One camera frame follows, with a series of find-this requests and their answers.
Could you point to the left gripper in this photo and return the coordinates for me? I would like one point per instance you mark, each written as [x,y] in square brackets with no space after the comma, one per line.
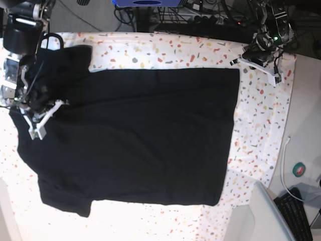
[260,53]

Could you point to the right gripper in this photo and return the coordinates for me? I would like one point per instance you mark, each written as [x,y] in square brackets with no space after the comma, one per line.
[38,105]

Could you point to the black t-shirt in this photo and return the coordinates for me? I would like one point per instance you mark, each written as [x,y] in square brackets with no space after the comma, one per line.
[142,136]

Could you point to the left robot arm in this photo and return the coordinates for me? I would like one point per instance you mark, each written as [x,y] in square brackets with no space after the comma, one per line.
[274,32]

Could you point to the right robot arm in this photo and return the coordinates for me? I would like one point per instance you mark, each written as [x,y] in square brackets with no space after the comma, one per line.
[27,26]

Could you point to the green tape roll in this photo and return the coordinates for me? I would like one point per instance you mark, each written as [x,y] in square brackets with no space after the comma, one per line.
[299,169]

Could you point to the black keyboard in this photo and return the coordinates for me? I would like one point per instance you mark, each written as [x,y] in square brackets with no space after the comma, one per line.
[294,215]

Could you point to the blue box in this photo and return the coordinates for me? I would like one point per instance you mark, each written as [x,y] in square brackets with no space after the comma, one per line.
[148,3]

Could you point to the white monitor edge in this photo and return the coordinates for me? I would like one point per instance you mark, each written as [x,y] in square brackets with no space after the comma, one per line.
[269,223]

